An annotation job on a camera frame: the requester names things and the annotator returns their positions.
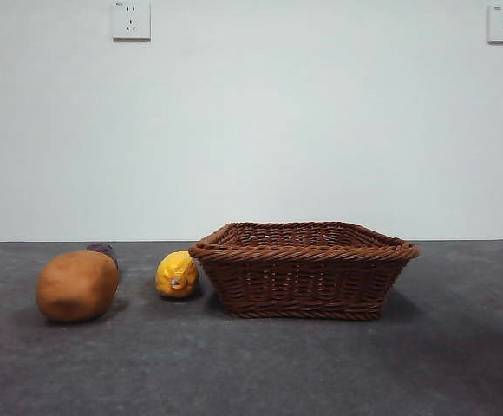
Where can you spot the brown wicker basket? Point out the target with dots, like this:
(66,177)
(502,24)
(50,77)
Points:
(303,277)

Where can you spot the yellow corn cob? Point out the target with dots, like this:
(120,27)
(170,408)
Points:
(175,273)

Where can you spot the purple eggplant with green stem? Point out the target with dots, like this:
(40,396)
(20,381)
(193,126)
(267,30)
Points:
(102,248)

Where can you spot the brown potato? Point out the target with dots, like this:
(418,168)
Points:
(76,288)

